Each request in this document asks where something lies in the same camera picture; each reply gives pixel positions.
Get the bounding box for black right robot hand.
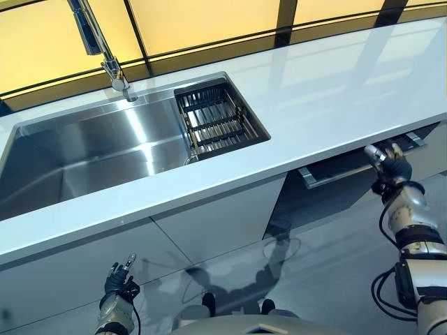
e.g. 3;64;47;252
364;142;413;188

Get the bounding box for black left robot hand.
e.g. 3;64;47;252
104;253;138;297

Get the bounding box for wide white cabinet door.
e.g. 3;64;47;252
0;218;186;332

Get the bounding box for black left robot foot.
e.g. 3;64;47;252
202;292;217;317

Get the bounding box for narrow white cabinet door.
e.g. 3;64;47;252
152;174;287;261

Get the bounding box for stainless steel sink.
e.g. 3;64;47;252
0;71;272;221

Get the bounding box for grey robot torso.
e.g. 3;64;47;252
170;315;332;335

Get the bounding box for black sink drying rack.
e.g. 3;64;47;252
173;83;272;162

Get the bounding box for chrome kitchen faucet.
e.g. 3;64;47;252
68;0;139;103

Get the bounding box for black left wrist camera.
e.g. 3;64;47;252
120;278;140;303

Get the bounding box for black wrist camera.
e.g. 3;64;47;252
372;181;389;200
120;278;140;303

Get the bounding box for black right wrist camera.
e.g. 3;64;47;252
372;181;389;200

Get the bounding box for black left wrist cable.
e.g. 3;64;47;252
131;302;141;335

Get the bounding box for window frame bars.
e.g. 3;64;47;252
0;0;447;112

